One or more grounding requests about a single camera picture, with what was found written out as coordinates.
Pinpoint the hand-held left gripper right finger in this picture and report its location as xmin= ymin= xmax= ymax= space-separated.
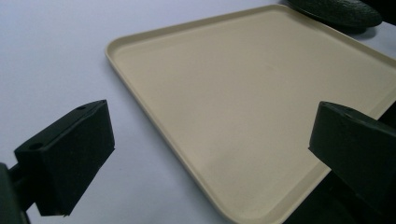
xmin=307 ymin=101 xmax=396 ymax=218

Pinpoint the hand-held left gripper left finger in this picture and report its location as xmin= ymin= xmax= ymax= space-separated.
xmin=13 ymin=99 xmax=116 ymax=217

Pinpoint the beige plastic tray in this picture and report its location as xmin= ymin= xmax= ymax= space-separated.
xmin=105 ymin=3 xmax=396 ymax=224

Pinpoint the dark green avocado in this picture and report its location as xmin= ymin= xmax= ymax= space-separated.
xmin=285 ymin=0 xmax=383 ymax=29

